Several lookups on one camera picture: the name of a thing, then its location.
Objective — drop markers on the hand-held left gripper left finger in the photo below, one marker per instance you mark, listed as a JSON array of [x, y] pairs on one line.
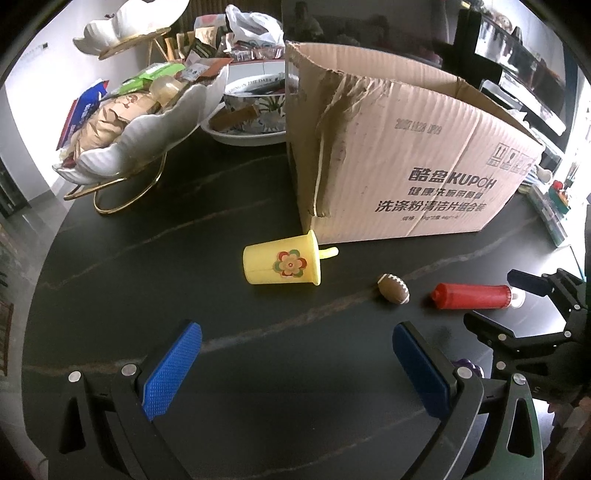
[[171, 369]]

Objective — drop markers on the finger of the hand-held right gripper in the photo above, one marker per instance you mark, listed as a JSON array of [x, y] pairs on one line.
[[526, 281], [489, 330]]

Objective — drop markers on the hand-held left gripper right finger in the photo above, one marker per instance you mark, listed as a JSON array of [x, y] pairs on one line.
[[420, 374]]

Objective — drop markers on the red toy sauce bottle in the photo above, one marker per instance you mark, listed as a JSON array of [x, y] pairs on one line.
[[471, 296]]

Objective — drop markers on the purple toy grapes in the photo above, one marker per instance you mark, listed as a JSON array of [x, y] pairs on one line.
[[463, 363]]

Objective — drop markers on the brown toy football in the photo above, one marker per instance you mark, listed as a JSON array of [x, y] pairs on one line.
[[393, 289]]

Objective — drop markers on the yellow toy cup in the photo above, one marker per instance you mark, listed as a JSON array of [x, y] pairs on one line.
[[272, 265]]

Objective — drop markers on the brown cardboard box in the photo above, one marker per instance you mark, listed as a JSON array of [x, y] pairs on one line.
[[415, 138]]

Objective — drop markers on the black marble desktop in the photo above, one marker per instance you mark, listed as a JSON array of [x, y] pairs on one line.
[[184, 258]]

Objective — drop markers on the clear plastic storage box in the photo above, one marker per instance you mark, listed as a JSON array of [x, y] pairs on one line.
[[549, 221]]

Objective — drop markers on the colourful toy blocks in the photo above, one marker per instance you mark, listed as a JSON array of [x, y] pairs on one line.
[[561, 194]]

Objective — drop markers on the large white shell bowl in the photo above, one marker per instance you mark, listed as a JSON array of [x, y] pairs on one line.
[[157, 129]]

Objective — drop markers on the black display shelf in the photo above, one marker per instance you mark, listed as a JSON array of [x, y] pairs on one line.
[[466, 41]]

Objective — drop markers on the brown paper snack packet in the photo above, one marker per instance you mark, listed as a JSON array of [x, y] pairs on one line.
[[111, 120]]

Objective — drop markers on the brown flat packet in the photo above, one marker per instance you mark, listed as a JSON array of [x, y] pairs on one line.
[[233, 119]]

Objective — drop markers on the blue snack packet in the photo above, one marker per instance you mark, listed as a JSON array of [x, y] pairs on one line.
[[83, 110]]

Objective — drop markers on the white printed round bowl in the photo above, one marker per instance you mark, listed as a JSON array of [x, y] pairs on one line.
[[263, 108]]

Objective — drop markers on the pale jelly cups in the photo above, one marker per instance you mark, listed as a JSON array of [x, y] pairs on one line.
[[167, 87]]

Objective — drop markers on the green snack packet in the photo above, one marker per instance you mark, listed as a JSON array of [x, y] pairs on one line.
[[147, 76]]

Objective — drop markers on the large black television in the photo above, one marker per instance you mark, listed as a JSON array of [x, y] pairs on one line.
[[369, 23]]

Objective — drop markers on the orange snack packet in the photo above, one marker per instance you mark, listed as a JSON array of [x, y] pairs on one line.
[[207, 68]]

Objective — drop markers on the black snack packet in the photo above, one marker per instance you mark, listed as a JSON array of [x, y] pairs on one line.
[[198, 48]]

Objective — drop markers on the foil tray of snacks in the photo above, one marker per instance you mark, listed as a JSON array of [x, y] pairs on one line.
[[256, 51]]

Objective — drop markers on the small white shell bowl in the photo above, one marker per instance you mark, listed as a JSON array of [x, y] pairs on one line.
[[120, 32]]

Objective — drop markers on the pink and white bag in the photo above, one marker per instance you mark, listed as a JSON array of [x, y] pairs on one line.
[[210, 22]]

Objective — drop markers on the white plastic bag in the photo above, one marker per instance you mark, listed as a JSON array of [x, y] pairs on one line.
[[254, 23]]

